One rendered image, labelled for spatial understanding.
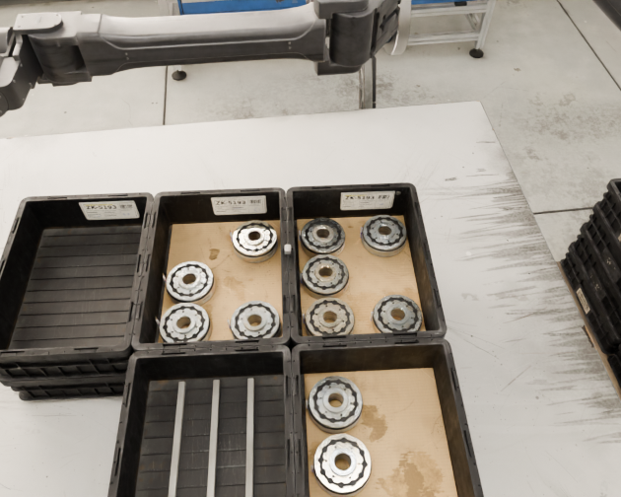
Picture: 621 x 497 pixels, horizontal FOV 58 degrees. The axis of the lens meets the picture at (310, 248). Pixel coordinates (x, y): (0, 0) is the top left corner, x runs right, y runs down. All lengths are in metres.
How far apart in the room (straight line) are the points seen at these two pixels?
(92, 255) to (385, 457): 0.79
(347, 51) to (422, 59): 2.57
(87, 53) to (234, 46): 0.18
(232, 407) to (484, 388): 0.56
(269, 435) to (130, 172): 0.93
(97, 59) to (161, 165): 0.95
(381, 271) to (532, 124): 1.92
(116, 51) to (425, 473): 0.85
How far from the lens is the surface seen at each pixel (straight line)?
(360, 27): 0.77
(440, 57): 3.38
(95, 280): 1.34
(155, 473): 1.12
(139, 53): 0.78
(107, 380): 1.24
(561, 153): 2.96
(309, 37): 0.77
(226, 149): 1.73
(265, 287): 1.24
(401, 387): 1.15
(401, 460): 1.10
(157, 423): 1.15
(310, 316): 1.17
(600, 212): 2.05
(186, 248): 1.33
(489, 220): 1.60
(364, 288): 1.24
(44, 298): 1.36
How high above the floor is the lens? 1.88
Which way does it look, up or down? 54 degrees down
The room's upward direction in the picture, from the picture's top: straight up
